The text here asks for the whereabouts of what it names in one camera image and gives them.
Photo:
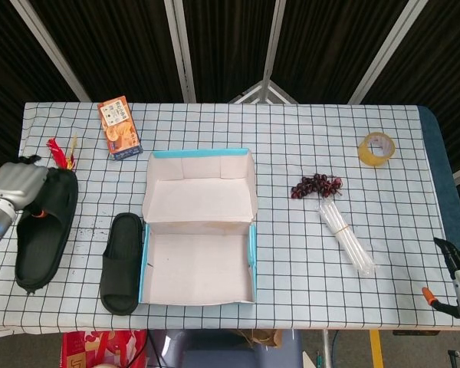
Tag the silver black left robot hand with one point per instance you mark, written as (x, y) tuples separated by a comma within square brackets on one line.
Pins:
[(15, 184)]

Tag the black rubber slipper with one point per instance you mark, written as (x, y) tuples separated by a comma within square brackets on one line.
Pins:
[(38, 253), (119, 276)]

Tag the orange blue carton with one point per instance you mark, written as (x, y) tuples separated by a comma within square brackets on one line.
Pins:
[(119, 126)]

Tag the red bag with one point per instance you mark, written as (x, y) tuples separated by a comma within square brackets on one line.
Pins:
[(99, 345)]

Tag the light blue cardboard shoe box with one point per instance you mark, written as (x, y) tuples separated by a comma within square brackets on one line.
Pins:
[(199, 264)]

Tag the red yellow feather shuttlecock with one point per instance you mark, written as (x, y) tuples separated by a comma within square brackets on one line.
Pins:
[(57, 151)]

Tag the black corrugated screen panel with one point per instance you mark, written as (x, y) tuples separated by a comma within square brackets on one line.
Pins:
[(329, 46), (119, 46), (444, 57), (226, 38), (7, 57)]

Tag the bundle of clear plastic straws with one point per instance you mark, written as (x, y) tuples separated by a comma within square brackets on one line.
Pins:
[(345, 237)]

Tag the metal table leg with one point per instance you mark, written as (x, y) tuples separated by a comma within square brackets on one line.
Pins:
[(326, 349)]

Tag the yellow clear tape roll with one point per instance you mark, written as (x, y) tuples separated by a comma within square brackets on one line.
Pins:
[(368, 159)]

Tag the white black checked tablecloth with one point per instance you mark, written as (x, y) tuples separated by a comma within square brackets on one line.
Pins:
[(291, 268)]

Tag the dark red grape bunch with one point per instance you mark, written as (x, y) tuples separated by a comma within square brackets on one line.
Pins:
[(310, 186)]

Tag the brown paper bag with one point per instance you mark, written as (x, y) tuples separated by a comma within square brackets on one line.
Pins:
[(268, 337)]

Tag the white metal screen foot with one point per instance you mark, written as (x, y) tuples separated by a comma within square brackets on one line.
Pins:
[(249, 94)]

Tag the blue grey chair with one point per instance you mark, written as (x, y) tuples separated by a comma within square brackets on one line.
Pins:
[(214, 352)]

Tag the white metal screen post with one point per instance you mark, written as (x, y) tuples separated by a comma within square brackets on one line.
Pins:
[(386, 50), (275, 38), (180, 50), (50, 50)]

